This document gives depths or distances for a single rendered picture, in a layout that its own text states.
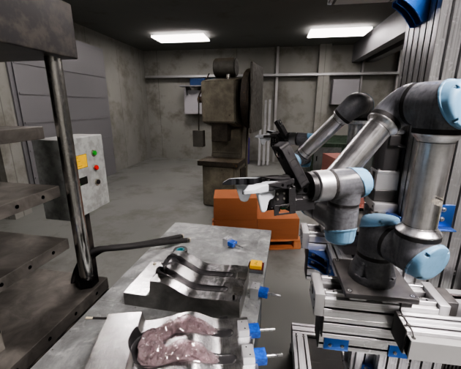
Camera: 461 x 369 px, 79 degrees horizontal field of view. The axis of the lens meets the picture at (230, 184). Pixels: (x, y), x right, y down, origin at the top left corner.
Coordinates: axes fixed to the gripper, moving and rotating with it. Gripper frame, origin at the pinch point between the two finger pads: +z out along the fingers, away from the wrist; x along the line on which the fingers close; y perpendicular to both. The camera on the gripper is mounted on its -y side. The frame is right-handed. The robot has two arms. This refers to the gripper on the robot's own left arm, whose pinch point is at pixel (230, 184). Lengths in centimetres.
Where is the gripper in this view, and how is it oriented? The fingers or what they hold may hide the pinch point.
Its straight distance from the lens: 61.2
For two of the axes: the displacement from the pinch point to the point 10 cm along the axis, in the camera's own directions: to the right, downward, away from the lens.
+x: -2.9, -1.2, 9.5
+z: -9.6, 0.8, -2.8
